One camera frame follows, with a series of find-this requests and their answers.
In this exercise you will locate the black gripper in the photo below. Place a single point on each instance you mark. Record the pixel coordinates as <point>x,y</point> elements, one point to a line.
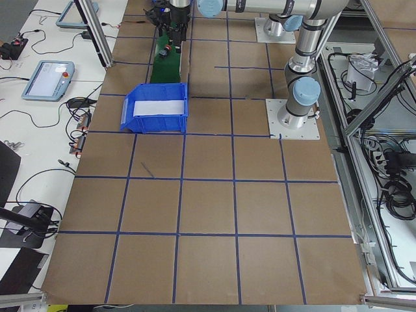
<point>178,19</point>

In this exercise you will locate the red mushroom push button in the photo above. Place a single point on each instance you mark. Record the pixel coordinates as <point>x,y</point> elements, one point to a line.
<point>164,52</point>

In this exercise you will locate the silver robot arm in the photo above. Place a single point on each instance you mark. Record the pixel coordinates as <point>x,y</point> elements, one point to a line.
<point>304,91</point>

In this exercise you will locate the green conveyor belt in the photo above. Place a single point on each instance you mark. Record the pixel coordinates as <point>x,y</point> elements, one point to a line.
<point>167,70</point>

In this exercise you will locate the blue source bin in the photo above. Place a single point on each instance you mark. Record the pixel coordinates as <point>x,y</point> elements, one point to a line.
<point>155,123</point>

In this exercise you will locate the white foam pad source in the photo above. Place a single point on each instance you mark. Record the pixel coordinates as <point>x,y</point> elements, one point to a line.
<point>160,107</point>

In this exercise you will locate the black power adapter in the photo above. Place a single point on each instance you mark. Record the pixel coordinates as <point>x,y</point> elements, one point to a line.
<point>86,35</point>

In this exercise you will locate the teach pendant far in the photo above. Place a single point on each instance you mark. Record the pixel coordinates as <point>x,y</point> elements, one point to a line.
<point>70,18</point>

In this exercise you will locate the teach pendant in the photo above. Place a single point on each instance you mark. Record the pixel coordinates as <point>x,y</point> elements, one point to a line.
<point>70,18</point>
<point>49,81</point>

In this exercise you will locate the teach pendant near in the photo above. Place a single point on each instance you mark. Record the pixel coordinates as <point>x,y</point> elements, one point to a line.
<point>49,81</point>

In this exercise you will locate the aluminium frame post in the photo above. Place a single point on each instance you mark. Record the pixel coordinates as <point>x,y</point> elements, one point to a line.
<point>94,28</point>

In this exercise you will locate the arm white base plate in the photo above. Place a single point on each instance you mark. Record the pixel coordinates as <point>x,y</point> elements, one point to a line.
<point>284,126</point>
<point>269,31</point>

